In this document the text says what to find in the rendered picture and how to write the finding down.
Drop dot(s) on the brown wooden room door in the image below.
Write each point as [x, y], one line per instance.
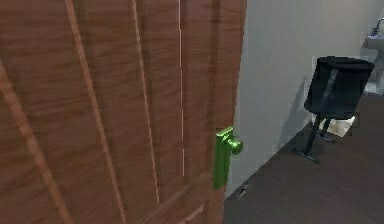
[100, 110]

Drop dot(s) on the black trash can on stand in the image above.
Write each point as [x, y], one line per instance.
[336, 86]

